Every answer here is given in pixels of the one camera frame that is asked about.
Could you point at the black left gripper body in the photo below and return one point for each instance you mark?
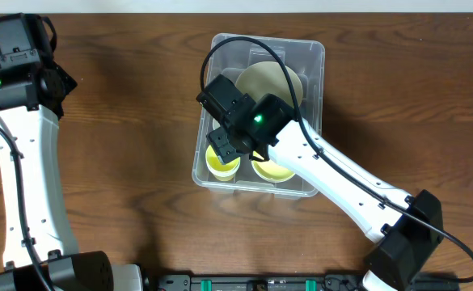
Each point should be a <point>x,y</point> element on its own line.
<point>63,83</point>

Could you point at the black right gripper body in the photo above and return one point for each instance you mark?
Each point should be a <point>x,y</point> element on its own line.
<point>223,142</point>

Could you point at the yellow cup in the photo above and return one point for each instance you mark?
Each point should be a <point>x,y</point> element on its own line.
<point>221,172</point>

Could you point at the yellow bowl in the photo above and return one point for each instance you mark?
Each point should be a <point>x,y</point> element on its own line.
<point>271,172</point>

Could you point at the cream beige bowl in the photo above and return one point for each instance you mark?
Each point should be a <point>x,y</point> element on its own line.
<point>264,78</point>

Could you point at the cream white cup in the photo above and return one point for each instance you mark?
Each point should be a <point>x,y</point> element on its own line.
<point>215,124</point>

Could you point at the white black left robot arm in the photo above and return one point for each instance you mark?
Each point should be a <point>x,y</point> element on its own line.
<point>41,251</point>

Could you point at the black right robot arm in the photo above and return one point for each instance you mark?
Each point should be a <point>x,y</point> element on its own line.
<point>406,229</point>

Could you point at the clear plastic storage container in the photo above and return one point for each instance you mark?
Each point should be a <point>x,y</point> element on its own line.
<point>304,57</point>

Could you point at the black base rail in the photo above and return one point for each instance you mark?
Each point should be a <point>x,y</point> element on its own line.
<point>332,281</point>

